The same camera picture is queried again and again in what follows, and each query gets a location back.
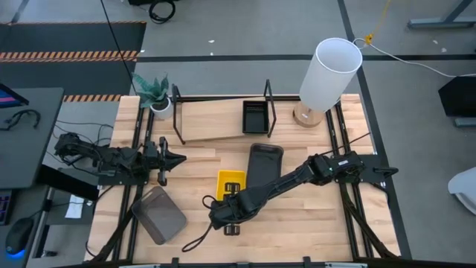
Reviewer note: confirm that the white chair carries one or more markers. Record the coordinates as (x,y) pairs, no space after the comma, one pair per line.
(465,190)

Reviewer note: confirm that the white shade wooden base lamp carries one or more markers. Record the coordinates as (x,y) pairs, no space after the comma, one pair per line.
(329,78)

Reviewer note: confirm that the white plant pot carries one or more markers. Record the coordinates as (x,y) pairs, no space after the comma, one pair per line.
(163,111)

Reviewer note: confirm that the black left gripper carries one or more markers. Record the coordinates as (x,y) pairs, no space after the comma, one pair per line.
(152,158)

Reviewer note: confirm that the black headset on desk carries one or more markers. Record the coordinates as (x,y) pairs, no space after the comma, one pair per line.
(16,113)

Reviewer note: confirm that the white paper sheet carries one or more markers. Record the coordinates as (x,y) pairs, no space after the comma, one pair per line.
(74,206)

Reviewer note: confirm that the grey table leg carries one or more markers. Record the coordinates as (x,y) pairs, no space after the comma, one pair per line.
(439,23)

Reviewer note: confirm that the black box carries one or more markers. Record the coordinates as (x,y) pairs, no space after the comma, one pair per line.
(459,97)

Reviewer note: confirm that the dark computer monitor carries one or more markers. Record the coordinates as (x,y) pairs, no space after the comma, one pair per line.
(9,97)

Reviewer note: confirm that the black hazard striped floor mat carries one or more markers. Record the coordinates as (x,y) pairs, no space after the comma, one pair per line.
(74,37)

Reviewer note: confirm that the black computer mouse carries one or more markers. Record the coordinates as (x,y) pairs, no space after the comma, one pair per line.
(18,236)

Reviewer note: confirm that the black slotted plastic basket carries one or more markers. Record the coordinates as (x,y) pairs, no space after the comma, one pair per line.
(256,119)

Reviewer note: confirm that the black aluminium frame rails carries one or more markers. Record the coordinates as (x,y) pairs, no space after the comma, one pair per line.
(331,126)
(138,123)

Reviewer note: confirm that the green leafy plant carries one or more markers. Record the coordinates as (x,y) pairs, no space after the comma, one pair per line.
(150,91)

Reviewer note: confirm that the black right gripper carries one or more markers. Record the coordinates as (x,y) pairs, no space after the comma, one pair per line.
(232,210)

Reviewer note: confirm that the grey desk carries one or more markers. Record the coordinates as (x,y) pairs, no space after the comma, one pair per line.
(33,156)

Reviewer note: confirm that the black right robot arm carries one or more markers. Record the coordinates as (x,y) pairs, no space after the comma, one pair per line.
(290,178)

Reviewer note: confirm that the black frame wooden shelf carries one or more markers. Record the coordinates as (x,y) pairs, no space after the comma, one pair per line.
(215,119)

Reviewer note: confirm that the black keyboard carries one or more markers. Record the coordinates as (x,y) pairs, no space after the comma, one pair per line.
(4,206)

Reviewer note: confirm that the yellow slotted plastic basket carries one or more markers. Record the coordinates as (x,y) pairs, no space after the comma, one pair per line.
(223,178)

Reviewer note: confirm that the translucent grey plastic bin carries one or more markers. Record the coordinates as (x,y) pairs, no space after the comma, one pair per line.
(264,165)
(160,216)
(248,175)

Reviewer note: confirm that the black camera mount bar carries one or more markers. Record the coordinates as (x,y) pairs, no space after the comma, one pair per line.
(238,265)

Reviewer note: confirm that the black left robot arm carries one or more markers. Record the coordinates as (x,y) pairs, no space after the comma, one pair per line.
(111,156)

